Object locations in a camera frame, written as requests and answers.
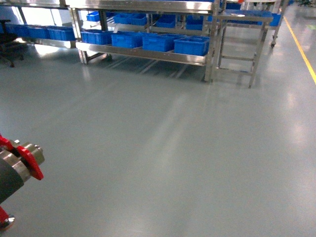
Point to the black office chair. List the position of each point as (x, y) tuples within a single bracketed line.
[(10, 48)]

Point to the stainless steel shelf rack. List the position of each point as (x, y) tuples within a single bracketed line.
[(179, 9)]

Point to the stainless steel side table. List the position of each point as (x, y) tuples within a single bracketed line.
[(238, 42)]

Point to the blue bin with red bags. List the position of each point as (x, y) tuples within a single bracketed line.
[(193, 45)]

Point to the blue plastic bin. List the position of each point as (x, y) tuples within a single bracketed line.
[(128, 39), (161, 43), (98, 37)]

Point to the robot arm with red clamps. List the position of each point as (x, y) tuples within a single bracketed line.
[(18, 163)]

